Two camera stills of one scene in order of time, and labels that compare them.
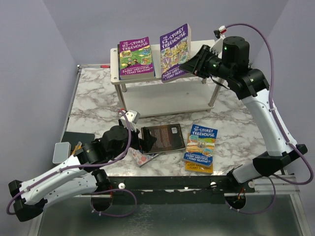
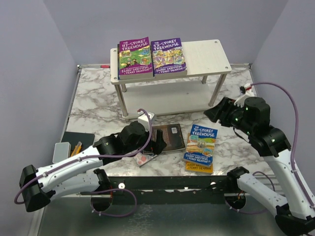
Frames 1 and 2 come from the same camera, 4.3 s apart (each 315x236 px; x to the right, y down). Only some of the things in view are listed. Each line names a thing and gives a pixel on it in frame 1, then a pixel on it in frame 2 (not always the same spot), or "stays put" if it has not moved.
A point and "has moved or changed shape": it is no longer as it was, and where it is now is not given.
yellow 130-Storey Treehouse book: [198, 167] stays put
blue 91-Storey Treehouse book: [201, 145] stays put
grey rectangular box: [62, 152] stays put
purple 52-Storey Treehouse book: [175, 50] has moved or changed shape
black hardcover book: [169, 137] stays put
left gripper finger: [148, 139] → [158, 146]
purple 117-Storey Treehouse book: [135, 59] stays put
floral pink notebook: [140, 158] stays put
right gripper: [196, 64] → [226, 104]
